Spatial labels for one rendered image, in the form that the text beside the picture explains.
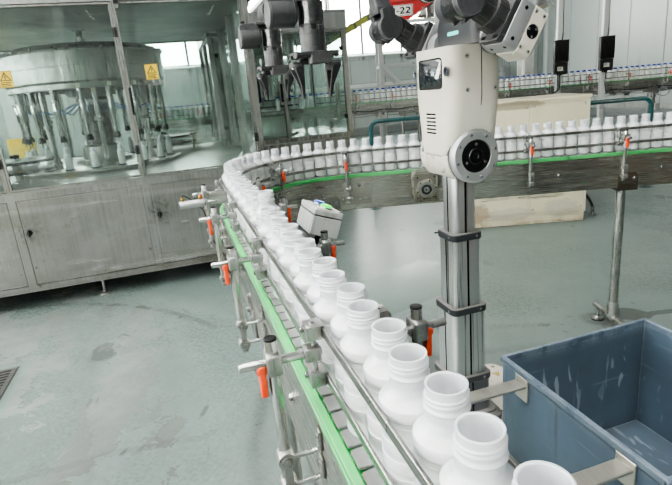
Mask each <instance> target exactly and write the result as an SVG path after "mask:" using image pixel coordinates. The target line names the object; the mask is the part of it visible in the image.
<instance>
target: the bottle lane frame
mask: <svg viewBox="0 0 672 485"><path fill-rule="evenodd" d="M222 222H223V225H224V230H225V235H226V243H227V246H230V245H233V246H234V249H235V250H236V251H237V255H238V258H242V257H248V255H247V254H246V252H245V250H244V248H243V246H242V244H241V243H240V241H239V238H238V237H237V235H236V233H235V231H234V232H233V231H232V228H230V226H231V224H230V222H229V220H228V218H226V219H222ZM238 265H239V269H240V275H239V276H238V277H239V284H240V290H241V292H242V295H243V297H244V300H245V302H246V305H247V307H248V299H250V300H251V302H252V304H253V307H254V311H255V316H256V320H258V319H260V312H259V309H260V305H262V307H263V311H264V319H265V320H262V321H261V322H260V323H257V330H258V336H259V338H261V337H263V331H262V327H263V323H264V324H265V326H266V334H267V335H275V336H276V337H277V339H276V341H277V348H278V350H279V352H280V354H281V355H282V354H286V353H290V352H295V351H297V349H296V348H295V346H294V344H293V342H292V339H291V338H290V336H289V334H288V333H287V330H286V329H285V327H284V325H283V322H282V321H281V319H280V317H279V314H278V313H277V312H276V310H275V307H274V306H273V304H272V302H271V300H270V298H269V296H268V294H267V292H266V290H265V288H264V287H263V285H262V282H261V281H260V280H257V278H256V275H254V274H253V271H255V269H254V267H253V266H252V263H251V262H246V263H240V264H238ZM303 360H304V359H302V360H297V361H293V362H289V363H285V364H282V365H283V375H282V376H281V380H282V388H283V395H284V402H285V405H286V408H287V410H288V413H289V415H290V418H291V420H292V423H293V426H294V428H295V431H296V433H297V436H298V438H299V441H300V443H301V446H302V449H303V451H304V450H308V449H311V448H313V447H315V446H316V439H315V437H314V432H316V430H315V426H316V425H318V427H319V429H320V431H321V436H322V445H323V451H322V452H321V451H320V450H319V451H317V452H316V453H314V454H311V455H308V456H306V459H307V461H308V464H309V467H310V469H311V472H312V474H313V475H316V474H318V473H319V466H318V464H317V459H319V457H318V453H321V454H322V457H323V459H324V464H325V473H326V478H325V479H323V477H322V478H320V479H318V480H317V481H315V482H316V485H367V484H366V482H365V480H364V478H363V472H365V471H367V470H369V469H364V470H360V469H359V468H358V466H357V465H356V463H355V461H354V459H353V457H352V455H351V451H352V450H354V449H356V448H358V447H356V448H348V447H347V445H346V444H345V442H344V440H343V438H342V436H341V431H343V430H345V429H338V428H337V426H336V424H335V422H334V421H333V419H332V414H333V413H335V412H329V411H328V409H327V407H326V405H325V403H324V401H323V399H324V398H326V397H321V396H320V394H319V392H318V390H317V388H314V389H313V388H312V386H311V384H310V382H309V380H308V378H307V379H306V378H305V374H304V373H305V372H307V369H306V367H305V365H304V363H303Z"/></svg>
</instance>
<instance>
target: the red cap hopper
mask: <svg viewBox="0 0 672 485"><path fill-rule="evenodd" d="M389 1H390V4H391V6H393V8H394V12H395V14H396V15H398V16H400V17H402V18H404V19H405V20H407V21H408V22H410V23H413V22H424V21H430V22H431V23H434V24H435V25H437V26H438V24H439V19H438V18H437V16H436V14H435V10H434V17H431V5H433V4H434V5H435V1H433V2H431V3H422V2H421V1H420V0H389ZM425 8H426V17H427V18H419V19H410V18H412V17H413V16H415V15H416V14H418V13H419V12H421V11H422V10H423V9H425ZM374 44H375V61H376V77H377V88H379V90H378V91H379V92H381V91H382V90H381V88H385V82H384V75H385V76H386V77H387V78H388V79H389V80H390V81H391V82H392V83H393V84H395V83H396V81H397V82H398V83H400V82H401V80H399V79H398V78H397V77H396V76H395V75H394V74H393V73H392V72H391V71H390V70H388V68H399V67H411V66H417V65H415V64H414V63H412V62H405V63H394V64H383V46H382V44H376V43H374ZM384 70H385V71H386V72H387V73H388V74H389V75H390V76H391V77H392V78H393V79H392V78H391V77H390V76H389V75H388V74H387V73H386V72H385V71H384ZM394 79H395V80H396V81H395V80H394ZM379 127H380V137H381V140H382V141H381V142H382V144H383V145H385V144H386V136H387V123H379Z"/></svg>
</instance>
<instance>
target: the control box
mask: <svg viewBox="0 0 672 485"><path fill-rule="evenodd" d="M342 218H343V214H342V213H341V212H339V211H337V210H336V209H334V208H333V207H331V208H326V207H323V206H320V203H317V202H314V201H310V200H306V199H303V200H302V202H301V206H300V210H299V214H298V219H297V223H298V224H299V225H300V226H301V227H302V228H303V229H304V230H306V231H307V232H308V233H309V234H310V235H309V238H314V239H315V242H316V245H317V244H318V242H319V239H320V238H321V233H320V231H322V230H328V238H332V239H337V237H338V234H339V230H340V226H341V221H342Z"/></svg>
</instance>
